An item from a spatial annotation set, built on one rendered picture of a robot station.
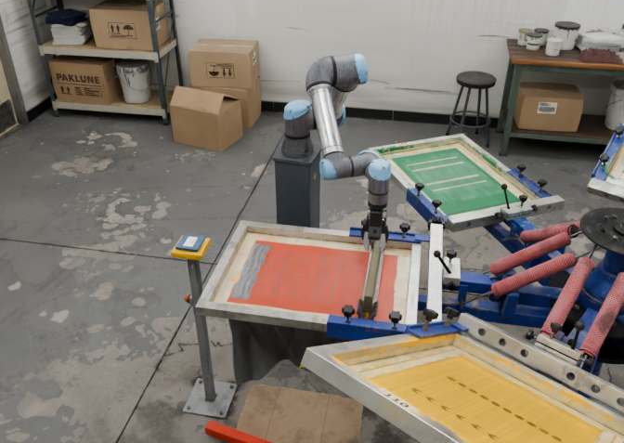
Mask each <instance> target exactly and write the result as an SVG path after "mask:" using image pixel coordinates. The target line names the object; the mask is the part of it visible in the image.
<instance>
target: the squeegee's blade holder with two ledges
mask: <svg viewBox="0 0 624 443"><path fill-rule="evenodd" d="M371 254H372V249H371V250H370V258H369V263H368V268H367V274H366V279H365V284H364V289H363V294H362V299H361V300H362V301H363V306H364V295H365V290H366V285H367V279H368V274H369V269H370V263H371ZM383 261H384V251H382V252H381V257H380V263H379V269H378V275H377V281H376V287H375V293H374V298H373V303H375V302H376V301H377V299H378V292H379V286H380V280H381V274H382V267H383Z"/></svg>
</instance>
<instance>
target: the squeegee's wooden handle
mask: <svg viewBox="0 0 624 443"><path fill-rule="evenodd" d="M379 244H380V241H374V244H373V249H372V254H371V260H370V269H369V274H368V279H367V285H366V290H365V295H364V307H363V312H368V313H371V311H372V305H373V298H374V293H375V287H376V281H377V275H378V269H379V263H380V257H381V253H380V245H379Z"/></svg>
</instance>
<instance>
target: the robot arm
mask: <svg viewBox="0 0 624 443"><path fill-rule="evenodd" d="M367 81H368V67H367V62H366V60H365V57H364V56H363V55H362V54H355V53H354V54H348V55H337V56H325V57H321V58H319V59H317V60H316V61H315V62H314V63H313V64H312V66H311V67H310V69H309V71H308V73H307V76H306V81H305V88H306V92H307V95H308V96H309V97H311V101H312V104H310V102H309V101H307V100H302V99H300V100H295V101H292V102H290V103H288V104H287V105H286V106H285V108H284V115H283V117H284V139H283V142H282V145H281V153H282V155H284V156H285V157H288V158H292V159H304V158H307V157H309V156H311V155H312V154H313V153H314V145H313V142H312V139H311V136H310V130H317V129H318V136H319V140H320V145H321V149H322V153H323V158H324V160H321V161H320V162H319V171H320V175H321V177H322V178H323V179H324V180H336V179H339V178H347V177H355V176H365V177H366V178H367V179H368V180H369V184H368V192H366V194H367V195H368V206H369V207H370V208H369V210H368V213H367V219H366V220H365V222H366V223H364V224H363V227H362V229H361V237H362V241H363V245H364V248H365V250H366V251H368V249H369V243H370V240H375V241H380V244H379V245H380V253H381V252H382V251H383V250H384V247H385V245H386V243H387V240H388V237H389V229H388V226H386V218H387V210H385V209H384V208H386V207H387V203H388V199H389V186H390V176H391V164H390V162H388V161H386V160H383V159H379V158H378V157H377V155H376V154H374V153H373V152H372V151H371V150H363V151H362V152H360V153H359V154H358V155H357V156H350V157H345V155H344V150H343V146H342V141H341V138H340V133H339V129H338V127H340V126H342V125H343V124H344V122H345V105H344V103H345V101H346V99H347V97H348V95H349V93H350V92H352V91H354V90H355V89H356V88H357V87H358V85H364V84H366V83H367Z"/></svg>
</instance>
